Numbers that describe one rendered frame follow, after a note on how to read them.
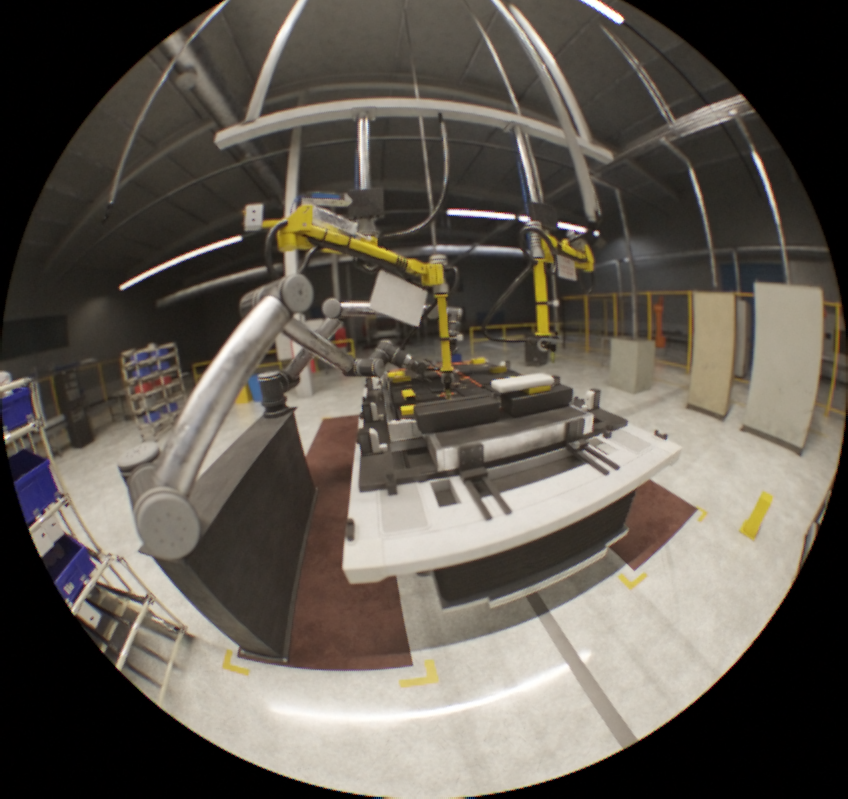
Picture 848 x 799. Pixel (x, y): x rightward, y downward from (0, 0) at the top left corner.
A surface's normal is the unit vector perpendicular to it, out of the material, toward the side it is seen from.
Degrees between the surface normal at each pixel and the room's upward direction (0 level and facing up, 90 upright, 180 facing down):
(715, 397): 90
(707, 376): 90
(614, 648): 0
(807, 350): 90
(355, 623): 0
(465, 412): 90
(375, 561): 0
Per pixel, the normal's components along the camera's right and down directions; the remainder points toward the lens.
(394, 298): 0.58, 0.12
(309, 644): -0.08, -0.97
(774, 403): -0.98, 0.12
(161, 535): 0.91, 0.01
